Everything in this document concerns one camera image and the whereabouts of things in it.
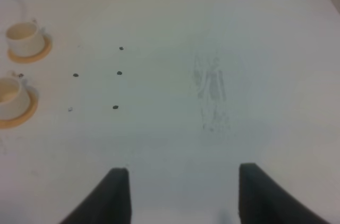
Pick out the near white teacup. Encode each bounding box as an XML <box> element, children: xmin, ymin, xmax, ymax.
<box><xmin>1</xmin><ymin>71</ymin><xmax>31</xmax><ymax>120</ymax></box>

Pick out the far white teacup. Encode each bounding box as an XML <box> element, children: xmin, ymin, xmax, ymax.
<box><xmin>5</xmin><ymin>21</ymin><xmax>45</xmax><ymax>57</ymax></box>

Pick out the orange coaster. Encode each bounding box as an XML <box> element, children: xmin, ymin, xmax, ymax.
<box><xmin>7</xmin><ymin>35</ymin><xmax>53</xmax><ymax>64</ymax></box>
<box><xmin>1</xmin><ymin>88</ymin><xmax>38</xmax><ymax>130</ymax></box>

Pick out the far orange coaster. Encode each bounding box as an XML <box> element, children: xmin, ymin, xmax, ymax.
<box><xmin>7</xmin><ymin>35</ymin><xmax>53</xmax><ymax>64</ymax></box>

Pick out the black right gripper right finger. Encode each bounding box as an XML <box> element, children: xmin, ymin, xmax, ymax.
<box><xmin>239</xmin><ymin>163</ymin><xmax>327</xmax><ymax>224</ymax></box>

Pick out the white teacup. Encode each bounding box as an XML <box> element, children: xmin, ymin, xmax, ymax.
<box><xmin>1</xmin><ymin>71</ymin><xmax>31</xmax><ymax>120</ymax></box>
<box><xmin>5</xmin><ymin>21</ymin><xmax>45</xmax><ymax>57</ymax></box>

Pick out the near orange coaster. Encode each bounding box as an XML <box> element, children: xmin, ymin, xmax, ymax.
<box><xmin>1</xmin><ymin>88</ymin><xmax>38</xmax><ymax>130</ymax></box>

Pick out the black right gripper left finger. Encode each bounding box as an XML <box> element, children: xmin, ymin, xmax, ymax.
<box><xmin>62</xmin><ymin>168</ymin><xmax>131</xmax><ymax>223</ymax></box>

